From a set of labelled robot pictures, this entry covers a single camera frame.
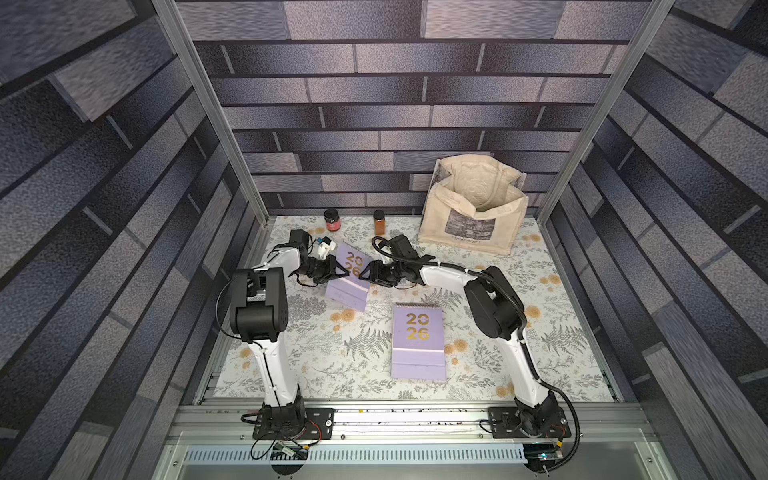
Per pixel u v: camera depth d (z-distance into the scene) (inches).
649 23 28.0
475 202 44.6
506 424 28.7
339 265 36.7
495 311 23.1
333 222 43.8
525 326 23.0
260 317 21.0
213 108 33.8
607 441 29.2
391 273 33.9
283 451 27.8
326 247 36.6
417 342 34.5
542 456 27.5
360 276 37.3
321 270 34.5
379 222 43.4
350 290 37.3
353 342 34.5
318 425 28.9
